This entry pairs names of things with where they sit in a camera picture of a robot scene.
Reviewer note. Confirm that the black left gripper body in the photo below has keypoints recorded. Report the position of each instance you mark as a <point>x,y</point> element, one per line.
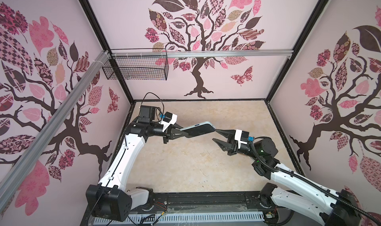
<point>167,135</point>

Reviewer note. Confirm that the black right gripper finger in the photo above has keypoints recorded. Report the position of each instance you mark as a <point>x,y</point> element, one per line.
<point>224,146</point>
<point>226,133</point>

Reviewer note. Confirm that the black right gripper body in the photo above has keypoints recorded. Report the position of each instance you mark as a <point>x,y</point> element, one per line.
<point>236,149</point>

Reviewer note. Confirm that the light green phone case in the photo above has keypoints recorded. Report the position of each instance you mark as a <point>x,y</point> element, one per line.
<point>198,129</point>

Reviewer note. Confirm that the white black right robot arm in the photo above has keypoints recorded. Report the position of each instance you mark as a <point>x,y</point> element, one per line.
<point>291,190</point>

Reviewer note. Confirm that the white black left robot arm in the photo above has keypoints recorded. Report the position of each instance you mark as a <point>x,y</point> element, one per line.
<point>109,199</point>

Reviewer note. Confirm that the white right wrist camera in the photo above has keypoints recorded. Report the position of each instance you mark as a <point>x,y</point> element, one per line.
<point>243,137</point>

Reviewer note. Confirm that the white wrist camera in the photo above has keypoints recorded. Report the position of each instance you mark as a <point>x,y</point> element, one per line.
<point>168,119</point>
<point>243,137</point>

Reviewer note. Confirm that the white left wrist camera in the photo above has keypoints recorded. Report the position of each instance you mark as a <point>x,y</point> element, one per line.
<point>168,119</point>

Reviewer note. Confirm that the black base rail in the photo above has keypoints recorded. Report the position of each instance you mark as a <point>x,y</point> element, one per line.
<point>210,202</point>

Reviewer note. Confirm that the black wire basket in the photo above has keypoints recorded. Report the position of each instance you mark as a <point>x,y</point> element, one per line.
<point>137,64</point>

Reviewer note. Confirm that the white slotted cable duct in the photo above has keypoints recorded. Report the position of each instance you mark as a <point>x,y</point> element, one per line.
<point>180,218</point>

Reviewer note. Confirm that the aluminium rail back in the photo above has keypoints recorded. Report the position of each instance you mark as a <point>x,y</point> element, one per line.
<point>208,53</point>

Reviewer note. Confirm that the aluminium rail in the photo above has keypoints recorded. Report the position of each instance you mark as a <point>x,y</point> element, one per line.
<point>23,166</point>
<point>208,53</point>

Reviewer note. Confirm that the black corner frame post left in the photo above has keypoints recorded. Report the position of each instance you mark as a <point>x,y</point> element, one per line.
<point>86,6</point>

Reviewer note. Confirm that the black corner frame post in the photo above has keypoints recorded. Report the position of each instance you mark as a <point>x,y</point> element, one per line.
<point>86,6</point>
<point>310,24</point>

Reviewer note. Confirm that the aluminium rail left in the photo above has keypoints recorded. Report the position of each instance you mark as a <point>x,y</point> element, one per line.
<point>23,166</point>

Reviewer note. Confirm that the black corner frame post right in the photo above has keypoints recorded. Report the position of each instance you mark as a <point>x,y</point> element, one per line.
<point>310,24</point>

